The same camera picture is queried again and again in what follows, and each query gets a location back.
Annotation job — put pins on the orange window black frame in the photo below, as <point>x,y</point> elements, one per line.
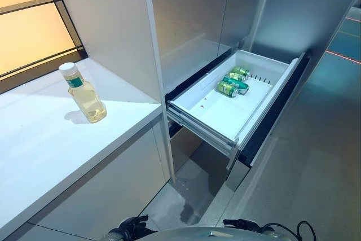
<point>28,26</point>

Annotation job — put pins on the white counter cabinet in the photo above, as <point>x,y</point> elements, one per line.
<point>56,153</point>

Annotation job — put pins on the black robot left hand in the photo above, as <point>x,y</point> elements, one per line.
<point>132,224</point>

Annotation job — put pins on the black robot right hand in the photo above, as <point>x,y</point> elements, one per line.
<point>242,224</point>

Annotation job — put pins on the stainless steel fridge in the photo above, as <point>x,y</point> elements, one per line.
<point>191,12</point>

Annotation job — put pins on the white tall cabinet panel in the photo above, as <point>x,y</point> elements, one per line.
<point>112,26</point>

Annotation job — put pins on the yellow drink bottle white cap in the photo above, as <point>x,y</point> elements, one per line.
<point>87,97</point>

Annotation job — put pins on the grey robot torso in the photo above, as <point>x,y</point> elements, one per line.
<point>211,234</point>

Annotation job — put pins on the white fridge drawer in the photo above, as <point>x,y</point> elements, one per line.
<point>225,111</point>

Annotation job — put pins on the green drink can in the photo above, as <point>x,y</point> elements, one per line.
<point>240,71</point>
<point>226,88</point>
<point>235,81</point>

